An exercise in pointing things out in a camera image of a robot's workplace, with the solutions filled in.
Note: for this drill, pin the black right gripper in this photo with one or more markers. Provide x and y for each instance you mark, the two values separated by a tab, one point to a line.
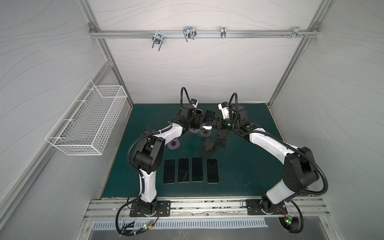
220	126

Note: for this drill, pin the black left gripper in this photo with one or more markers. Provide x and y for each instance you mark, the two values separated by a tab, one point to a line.
196	116

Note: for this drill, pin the pink phone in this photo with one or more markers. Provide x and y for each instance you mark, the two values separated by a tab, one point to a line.
209	117

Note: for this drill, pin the purple phone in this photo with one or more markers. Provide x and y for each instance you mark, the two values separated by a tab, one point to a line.
183	170

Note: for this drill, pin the silver phone black screen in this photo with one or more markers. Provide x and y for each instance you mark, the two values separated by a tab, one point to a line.
169	175

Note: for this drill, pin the teal phone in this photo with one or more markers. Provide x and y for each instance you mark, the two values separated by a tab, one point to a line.
212	171

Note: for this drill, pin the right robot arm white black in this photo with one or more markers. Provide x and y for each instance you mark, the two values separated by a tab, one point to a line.
301	174

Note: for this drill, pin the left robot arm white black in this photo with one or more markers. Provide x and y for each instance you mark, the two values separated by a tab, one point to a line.
149	152

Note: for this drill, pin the round grey stand back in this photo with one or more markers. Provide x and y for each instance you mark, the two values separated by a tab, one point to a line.
205	131

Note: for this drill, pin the black folding phone stand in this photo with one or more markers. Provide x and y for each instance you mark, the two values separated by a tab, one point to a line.
208	149

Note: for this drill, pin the metal u-bolt clamp middle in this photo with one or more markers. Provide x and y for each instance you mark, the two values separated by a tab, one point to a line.
189	33

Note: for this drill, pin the metal u-bolt clamp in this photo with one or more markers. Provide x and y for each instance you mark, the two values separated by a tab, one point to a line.
189	33
158	39

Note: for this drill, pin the metal u-bolt clamp left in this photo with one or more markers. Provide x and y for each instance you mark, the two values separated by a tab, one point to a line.
158	39

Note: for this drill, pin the aluminium top cross bar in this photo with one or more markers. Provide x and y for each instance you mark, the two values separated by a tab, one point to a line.
201	34

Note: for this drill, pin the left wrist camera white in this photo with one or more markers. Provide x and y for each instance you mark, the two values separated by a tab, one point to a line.
194	103

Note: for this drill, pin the small metal bracket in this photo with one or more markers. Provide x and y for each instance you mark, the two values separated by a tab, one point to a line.
223	32

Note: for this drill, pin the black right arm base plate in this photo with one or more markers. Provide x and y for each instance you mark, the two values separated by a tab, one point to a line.
255	207

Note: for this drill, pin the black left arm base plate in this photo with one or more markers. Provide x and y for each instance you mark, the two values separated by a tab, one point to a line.
157	208

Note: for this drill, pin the white wire basket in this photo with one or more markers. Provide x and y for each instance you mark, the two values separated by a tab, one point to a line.
85	127

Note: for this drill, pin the metal bolt bracket right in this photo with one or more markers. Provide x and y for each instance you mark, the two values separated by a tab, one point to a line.
295	34

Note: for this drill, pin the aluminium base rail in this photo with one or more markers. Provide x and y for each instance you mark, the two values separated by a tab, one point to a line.
225	207

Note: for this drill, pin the white slotted cable duct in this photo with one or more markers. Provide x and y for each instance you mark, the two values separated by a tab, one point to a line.
174	224

